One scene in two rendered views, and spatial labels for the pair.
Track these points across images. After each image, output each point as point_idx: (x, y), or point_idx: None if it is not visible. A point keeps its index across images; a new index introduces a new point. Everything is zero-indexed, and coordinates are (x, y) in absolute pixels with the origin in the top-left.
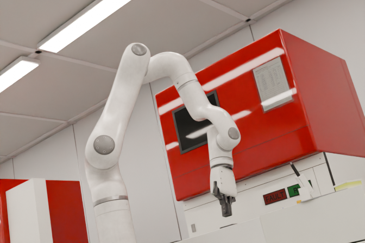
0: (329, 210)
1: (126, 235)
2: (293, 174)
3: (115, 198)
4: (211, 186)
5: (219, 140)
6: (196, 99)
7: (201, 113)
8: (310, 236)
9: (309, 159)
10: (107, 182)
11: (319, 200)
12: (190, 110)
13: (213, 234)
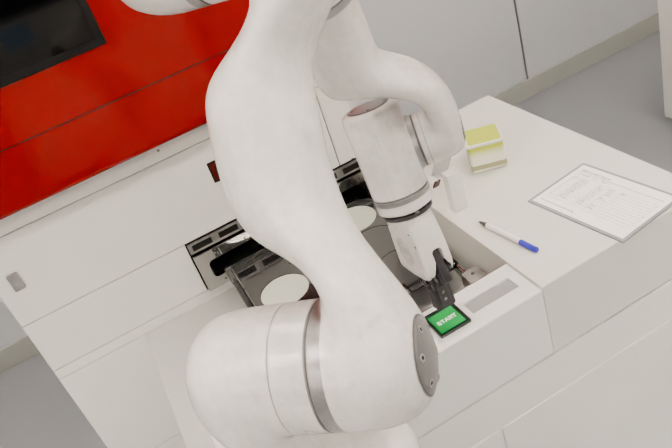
0: (658, 239)
1: None
2: None
3: None
4: (429, 263)
5: (437, 150)
6: (370, 45)
7: (399, 88)
8: (623, 289)
9: None
10: (400, 443)
11: (647, 230)
12: (349, 81)
13: (442, 356)
